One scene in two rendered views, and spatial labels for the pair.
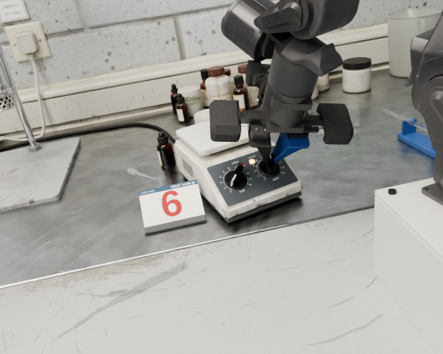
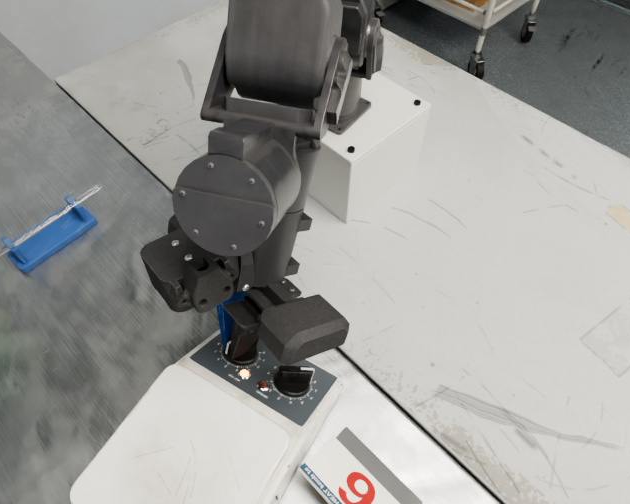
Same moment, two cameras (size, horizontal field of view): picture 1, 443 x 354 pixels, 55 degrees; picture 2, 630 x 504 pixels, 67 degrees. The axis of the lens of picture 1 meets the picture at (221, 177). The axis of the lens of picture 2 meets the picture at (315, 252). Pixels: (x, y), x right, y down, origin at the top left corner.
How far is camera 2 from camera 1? 64 cm
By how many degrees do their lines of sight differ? 87
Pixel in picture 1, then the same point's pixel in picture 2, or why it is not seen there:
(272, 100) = (307, 220)
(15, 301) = not seen: outside the picture
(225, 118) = (322, 309)
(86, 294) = (558, 478)
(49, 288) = not seen: outside the picture
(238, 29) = (287, 191)
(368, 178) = not seen: hidden behind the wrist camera
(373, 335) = (414, 206)
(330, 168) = (144, 327)
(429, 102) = (376, 46)
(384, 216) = (363, 165)
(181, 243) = (406, 427)
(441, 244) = (407, 115)
